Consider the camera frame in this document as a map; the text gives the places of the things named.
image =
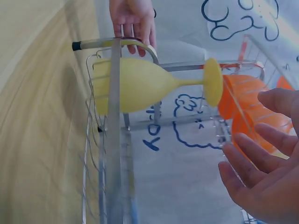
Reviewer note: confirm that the person's right hand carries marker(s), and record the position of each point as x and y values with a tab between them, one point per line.
271	182

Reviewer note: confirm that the person's left hand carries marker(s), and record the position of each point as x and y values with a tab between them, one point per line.
133	16

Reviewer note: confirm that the person's left fingers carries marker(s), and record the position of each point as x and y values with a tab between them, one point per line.
140	32

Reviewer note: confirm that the person's right thumb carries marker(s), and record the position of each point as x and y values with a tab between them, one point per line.
278	100

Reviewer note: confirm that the metal dish rack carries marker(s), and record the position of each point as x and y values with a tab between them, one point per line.
114	98

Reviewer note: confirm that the black wrist band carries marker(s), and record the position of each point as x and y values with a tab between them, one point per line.
154	12

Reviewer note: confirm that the clear plastic holder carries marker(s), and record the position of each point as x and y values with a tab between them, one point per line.
220	136

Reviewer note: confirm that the yellow plastic goblet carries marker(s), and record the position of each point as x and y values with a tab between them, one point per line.
140	84

